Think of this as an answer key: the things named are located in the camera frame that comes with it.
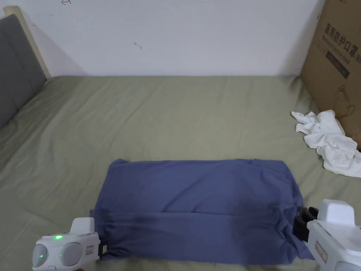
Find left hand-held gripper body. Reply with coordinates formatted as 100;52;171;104
32;217;108;271

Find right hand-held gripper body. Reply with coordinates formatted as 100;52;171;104
292;199;361;271

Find dark blue shirt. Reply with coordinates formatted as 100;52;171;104
90;158;316;266

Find white crumpled cloth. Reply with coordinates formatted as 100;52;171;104
291;110;361;178

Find bed with pale green sheet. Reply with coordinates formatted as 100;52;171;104
0;75;361;271

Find brown cardboard carton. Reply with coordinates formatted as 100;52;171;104
300;0;361;151

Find grey padded headboard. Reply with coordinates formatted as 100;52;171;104
0;6;51;130

